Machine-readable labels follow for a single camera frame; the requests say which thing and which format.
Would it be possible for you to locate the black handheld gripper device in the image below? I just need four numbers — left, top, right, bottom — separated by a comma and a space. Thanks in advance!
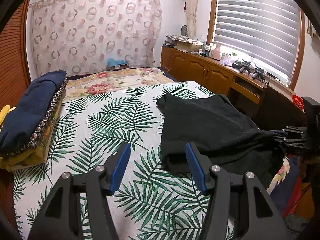
239, 61, 251, 74

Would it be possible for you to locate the yellow plush toy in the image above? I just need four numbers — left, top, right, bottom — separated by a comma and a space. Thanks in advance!
0, 105, 16, 128

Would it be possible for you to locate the folded patterned yellow garment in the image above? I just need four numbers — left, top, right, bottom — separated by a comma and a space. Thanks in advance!
1, 79, 68, 172

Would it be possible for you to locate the palm leaf print sheet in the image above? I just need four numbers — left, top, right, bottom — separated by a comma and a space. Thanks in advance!
12, 81, 235, 240

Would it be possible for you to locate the wooden louvered wardrobe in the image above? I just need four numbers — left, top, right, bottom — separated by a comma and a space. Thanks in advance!
0, 0, 31, 107

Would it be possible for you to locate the cardboard box on cabinet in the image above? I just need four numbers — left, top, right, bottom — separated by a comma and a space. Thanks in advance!
174, 40, 203, 52

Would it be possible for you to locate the pink white jug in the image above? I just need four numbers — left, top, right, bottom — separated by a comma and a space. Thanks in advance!
212, 44, 222, 61

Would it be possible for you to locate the small round fan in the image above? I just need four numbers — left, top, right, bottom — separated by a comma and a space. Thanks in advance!
181, 25, 188, 37

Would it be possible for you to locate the floral bed blanket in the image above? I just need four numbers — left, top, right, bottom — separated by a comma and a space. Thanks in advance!
63, 67, 174, 102

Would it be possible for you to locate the circle patterned wall curtain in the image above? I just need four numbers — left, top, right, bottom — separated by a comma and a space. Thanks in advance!
30, 0, 162, 76

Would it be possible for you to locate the folded navy blue garment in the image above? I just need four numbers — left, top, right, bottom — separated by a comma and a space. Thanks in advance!
1, 70, 66, 154

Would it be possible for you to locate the beige tied window curtain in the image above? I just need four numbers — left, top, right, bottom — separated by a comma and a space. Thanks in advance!
185, 0, 198, 38

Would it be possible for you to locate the black garment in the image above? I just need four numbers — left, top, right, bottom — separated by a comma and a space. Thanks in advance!
156, 94, 285, 187

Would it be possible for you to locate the wooden sideboard cabinet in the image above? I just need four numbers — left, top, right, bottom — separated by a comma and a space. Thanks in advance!
159, 45, 268, 116

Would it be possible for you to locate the blue cloth on box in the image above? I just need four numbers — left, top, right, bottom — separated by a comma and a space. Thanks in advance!
106, 57, 129, 70

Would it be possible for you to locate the window zebra blind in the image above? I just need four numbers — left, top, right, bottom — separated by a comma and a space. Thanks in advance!
213, 0, 299, 78

